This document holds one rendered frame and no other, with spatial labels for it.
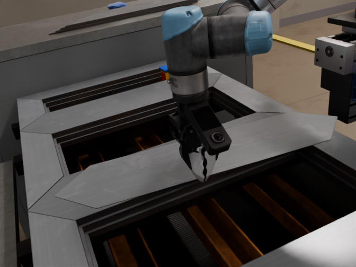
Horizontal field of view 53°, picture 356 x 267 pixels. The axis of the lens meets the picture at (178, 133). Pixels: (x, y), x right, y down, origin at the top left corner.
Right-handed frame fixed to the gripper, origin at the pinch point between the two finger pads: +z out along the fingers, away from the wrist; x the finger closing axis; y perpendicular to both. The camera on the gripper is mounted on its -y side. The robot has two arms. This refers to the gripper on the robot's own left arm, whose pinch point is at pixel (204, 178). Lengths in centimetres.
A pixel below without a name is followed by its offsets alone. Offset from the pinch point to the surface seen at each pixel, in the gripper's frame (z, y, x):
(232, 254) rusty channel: 19.2, -5.7, -2.2
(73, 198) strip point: 0.8, 10.5, 27.3
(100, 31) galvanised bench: -17, 93, -2
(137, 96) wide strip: 1, 57, -3
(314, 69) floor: 87, 212, -226
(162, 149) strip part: 0.8, 18.4, 2.8
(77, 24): -20, 103, 5
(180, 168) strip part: 0.8, 7.6, 2.4
